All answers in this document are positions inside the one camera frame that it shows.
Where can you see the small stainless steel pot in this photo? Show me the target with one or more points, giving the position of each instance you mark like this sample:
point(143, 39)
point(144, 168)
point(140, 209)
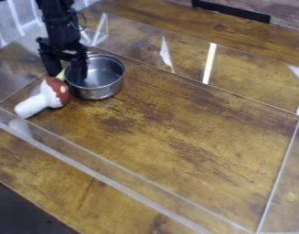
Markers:
point(103, 81)

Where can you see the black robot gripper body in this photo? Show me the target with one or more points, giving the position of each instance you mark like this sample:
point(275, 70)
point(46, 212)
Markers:
point(60, 45)

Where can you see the clear acrylic enclosure wall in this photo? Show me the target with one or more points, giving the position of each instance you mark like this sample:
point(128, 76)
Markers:
point(191, 151)

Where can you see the green handled metal spoon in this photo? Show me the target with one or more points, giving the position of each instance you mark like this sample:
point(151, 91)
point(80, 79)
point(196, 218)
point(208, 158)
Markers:
point(60, 75)

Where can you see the black bar on table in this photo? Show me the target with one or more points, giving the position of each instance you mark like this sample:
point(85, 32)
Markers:
point(231, 11)

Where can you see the red and white toy mushroom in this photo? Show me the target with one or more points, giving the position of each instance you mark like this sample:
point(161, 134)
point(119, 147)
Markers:
point(53, 96)

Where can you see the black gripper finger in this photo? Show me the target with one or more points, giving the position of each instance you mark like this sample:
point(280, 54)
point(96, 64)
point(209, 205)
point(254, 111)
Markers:
point(50, 63)
point(77, 69)

